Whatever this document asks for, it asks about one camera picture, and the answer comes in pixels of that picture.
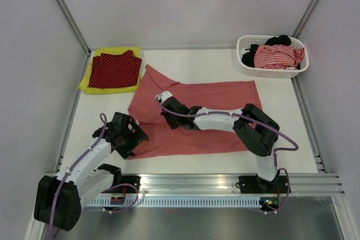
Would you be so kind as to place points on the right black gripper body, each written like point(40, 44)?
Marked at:
point(173, 121)

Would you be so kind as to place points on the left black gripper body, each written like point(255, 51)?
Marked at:
point(130, 140)

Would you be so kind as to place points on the pink red garment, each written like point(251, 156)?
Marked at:
point(164, 141)

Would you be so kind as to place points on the yellow-green trousers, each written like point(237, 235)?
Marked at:
point(83, 86)

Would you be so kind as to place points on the red polka dot garment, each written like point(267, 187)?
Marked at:
point(115, 71)

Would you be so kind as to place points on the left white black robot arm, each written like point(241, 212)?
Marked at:
point(61, 198)

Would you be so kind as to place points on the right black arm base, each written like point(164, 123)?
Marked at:
point(252, 184)

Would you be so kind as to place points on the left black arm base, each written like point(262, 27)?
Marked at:
point(128, 179)

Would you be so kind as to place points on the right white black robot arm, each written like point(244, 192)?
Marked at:
point(255, 129)

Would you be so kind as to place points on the black garment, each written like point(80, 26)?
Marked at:
point(248, 57)

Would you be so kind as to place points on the red white striped garment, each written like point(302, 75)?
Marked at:
point(278, 57)

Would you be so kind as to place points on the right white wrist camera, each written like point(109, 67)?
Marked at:
point(163, 96)

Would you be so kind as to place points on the white slotted cable duct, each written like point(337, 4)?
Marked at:
point(168, 201)

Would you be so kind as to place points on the aluminium mounting rail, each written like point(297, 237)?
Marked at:
point(320, 184)

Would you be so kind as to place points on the left aluminium frame post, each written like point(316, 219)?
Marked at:
point(74, 28)

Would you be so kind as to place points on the aluminium frame post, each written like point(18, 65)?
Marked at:
point(305, 18)
point(74, 28)

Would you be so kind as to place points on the right aluminium frame post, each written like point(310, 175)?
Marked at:
point(305, 18)

